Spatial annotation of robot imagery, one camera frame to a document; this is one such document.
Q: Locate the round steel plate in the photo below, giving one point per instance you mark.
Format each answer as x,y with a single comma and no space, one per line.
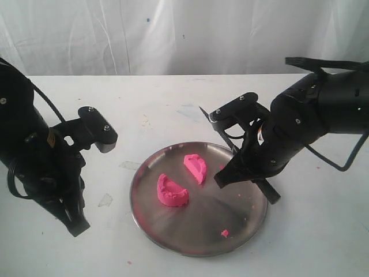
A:
195,228

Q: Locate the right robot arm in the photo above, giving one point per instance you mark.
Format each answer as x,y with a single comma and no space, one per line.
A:
331,98

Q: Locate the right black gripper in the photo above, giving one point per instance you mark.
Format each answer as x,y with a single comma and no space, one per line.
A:
278,140

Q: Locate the black serrated knife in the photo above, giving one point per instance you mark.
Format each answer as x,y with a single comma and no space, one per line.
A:
271,193

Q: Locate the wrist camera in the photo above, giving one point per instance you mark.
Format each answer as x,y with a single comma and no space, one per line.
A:
90,128
241,111

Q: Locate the pink crumb lower right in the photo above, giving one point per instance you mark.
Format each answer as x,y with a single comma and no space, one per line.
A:
225,233

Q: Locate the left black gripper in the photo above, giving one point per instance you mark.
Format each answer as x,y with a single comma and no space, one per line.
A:
45,167

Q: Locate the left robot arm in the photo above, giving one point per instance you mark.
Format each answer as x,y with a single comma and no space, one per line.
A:
17,96

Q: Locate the white backdrop curtain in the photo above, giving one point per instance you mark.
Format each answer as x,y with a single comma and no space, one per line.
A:
178,37

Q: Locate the pink putty half piece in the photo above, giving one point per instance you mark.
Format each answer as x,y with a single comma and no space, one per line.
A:
197,166

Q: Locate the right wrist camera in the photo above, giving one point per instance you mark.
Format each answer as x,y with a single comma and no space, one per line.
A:
241,111

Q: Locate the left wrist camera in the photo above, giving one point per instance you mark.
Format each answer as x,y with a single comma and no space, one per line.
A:
90,128

